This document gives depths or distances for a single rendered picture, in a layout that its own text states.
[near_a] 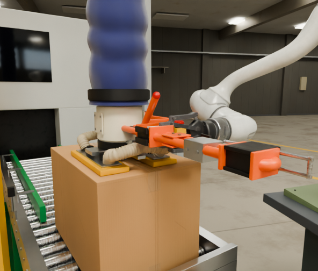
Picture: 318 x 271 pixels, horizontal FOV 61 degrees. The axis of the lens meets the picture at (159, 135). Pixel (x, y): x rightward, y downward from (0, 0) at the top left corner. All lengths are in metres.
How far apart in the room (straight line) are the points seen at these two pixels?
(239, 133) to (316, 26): 0.41
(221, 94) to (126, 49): 0.38
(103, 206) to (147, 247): 0.23
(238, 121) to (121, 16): 0.52
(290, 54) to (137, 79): 0.51
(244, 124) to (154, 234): 0.48
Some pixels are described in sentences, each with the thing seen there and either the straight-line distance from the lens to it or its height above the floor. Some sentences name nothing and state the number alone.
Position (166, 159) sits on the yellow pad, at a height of 0.97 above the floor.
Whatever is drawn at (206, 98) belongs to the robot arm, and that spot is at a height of 1.18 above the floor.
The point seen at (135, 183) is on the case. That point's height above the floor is 0.92.
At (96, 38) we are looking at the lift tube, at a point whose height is 1.38.
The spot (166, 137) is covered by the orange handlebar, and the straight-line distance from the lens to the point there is 0.71.
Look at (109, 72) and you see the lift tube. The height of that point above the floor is 1.27.
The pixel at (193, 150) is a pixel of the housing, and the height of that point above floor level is 1.07.
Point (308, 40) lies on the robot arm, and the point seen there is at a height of 1.37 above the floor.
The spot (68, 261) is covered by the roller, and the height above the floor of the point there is 0.53.
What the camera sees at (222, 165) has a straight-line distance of 0.55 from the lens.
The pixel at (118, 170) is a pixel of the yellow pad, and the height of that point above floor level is 0.96.
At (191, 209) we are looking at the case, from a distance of 1.04.
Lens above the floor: 1.21
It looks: 9 degrees down
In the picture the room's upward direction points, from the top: straight up
